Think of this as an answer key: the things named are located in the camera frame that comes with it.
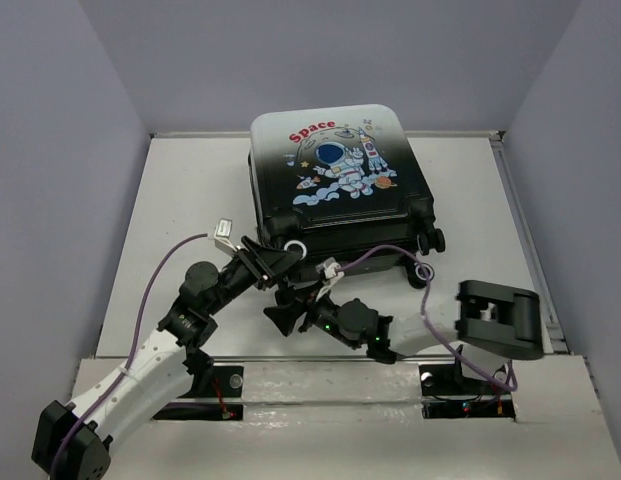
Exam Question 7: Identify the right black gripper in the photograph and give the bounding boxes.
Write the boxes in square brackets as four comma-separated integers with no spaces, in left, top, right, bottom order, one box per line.
[263,277,359,349]

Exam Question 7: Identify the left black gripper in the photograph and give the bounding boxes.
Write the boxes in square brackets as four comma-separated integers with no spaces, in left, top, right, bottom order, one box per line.
[204,235,300,315]

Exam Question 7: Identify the small black kids suitcase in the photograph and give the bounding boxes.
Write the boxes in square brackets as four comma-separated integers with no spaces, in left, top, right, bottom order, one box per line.
[248,104,446,289]

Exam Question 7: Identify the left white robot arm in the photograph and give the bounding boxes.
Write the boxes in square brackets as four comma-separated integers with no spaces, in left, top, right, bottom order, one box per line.
[32,236,307,479]

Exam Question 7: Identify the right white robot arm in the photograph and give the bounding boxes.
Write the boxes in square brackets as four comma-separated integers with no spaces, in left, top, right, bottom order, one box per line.
[264,280,545,393]

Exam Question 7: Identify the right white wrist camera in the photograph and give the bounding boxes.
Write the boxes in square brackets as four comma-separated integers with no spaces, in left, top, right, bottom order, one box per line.
[315,257,344,301]

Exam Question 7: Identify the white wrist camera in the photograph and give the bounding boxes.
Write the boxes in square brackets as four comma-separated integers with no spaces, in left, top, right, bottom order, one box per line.
[211,218,237,256]
[315,257,344,301]

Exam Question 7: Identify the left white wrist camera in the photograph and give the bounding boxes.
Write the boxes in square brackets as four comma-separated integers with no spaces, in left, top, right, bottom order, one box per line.
[211,218,237,256]

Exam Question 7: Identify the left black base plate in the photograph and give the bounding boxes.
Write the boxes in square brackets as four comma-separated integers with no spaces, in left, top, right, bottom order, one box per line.
[153,364,244,422]

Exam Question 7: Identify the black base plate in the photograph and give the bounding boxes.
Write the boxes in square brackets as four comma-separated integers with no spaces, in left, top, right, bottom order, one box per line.
[419,363,516,420]
[153,364,244,422]

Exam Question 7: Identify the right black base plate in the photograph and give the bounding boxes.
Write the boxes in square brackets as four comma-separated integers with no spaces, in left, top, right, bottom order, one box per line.
[419,363,516,420]

